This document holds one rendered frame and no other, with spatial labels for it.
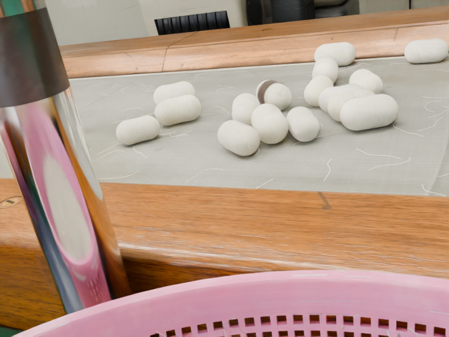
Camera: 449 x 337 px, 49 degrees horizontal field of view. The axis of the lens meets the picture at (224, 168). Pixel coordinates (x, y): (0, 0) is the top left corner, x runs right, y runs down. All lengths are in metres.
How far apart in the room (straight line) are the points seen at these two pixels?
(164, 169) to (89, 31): 2.70
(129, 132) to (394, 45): 0.27
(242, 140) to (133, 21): 2.54
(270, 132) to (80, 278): 0.17
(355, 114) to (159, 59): 0.32
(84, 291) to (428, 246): 0.11
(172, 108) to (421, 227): 0.24
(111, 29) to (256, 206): 2.73
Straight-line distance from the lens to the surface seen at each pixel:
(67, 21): 3.05
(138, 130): 0.35
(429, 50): 0.45
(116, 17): 2.86
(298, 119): 0.30
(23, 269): 0.23
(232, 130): 0.30
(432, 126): 0.32
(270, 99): 0.36
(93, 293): 0.17
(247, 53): 0.53
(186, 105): 0.37
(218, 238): 0.18
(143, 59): 0.59
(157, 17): 1.07
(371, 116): 0.31
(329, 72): 0.41
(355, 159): 0.28
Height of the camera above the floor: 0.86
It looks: 24 degrees down
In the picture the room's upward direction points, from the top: 10 degrees counter-clockwise
